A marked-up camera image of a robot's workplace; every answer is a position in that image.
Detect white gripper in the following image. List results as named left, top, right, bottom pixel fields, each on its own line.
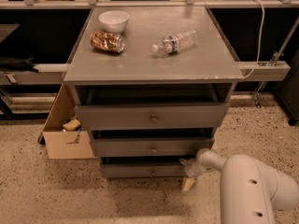
left=178, top=158, right=214, bottom=192

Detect grey bottom drawer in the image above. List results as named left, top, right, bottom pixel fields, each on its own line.
left=100, top=163, right=186, bottom=179

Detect grey drawer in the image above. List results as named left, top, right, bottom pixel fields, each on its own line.
left=100, top=163, right=186, bottom=179
left=91, top=137, right=214, bottom=158
left=75, top=104, right=228, bottom=131

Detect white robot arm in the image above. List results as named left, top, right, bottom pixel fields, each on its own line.
left=180, top=148, right=299, bottom=224

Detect grey middle drawer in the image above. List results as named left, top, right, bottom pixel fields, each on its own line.
left=91, top=137, right=214, bottom=158

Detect grey top drawer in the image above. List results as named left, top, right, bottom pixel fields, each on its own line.
left=75, top=104, right=228, bottom=131

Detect grey drawer cabinet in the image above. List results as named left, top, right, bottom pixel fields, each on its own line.
left=64, top=7, right=243, bottom=167

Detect open cardboard box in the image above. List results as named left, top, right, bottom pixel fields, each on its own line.
left=40, top=84, right=94, bottom=159

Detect yellow sponge in box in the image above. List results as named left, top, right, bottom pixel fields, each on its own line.
left=63, top=119, right=81, bottom=132

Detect clear plastic water bottle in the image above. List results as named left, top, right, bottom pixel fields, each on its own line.
left=152, top=29, right=199, bottom=55

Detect crushed orange soda can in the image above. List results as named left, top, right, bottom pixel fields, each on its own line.
left=91, top=31, right=125, bottom=53

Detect white bowl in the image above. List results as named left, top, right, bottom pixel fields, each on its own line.
left=98, top=10, right=129, bottom=34

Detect metal rail frame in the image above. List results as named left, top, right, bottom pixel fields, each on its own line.
left=0, top=0, right=299, bottom=119

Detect white hanging cable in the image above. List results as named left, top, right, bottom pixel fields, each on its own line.
left=242, top=0, right=266, bottom=80

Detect black cloth on rail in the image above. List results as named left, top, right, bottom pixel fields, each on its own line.
left=0, top=57, right=38, bottom=73

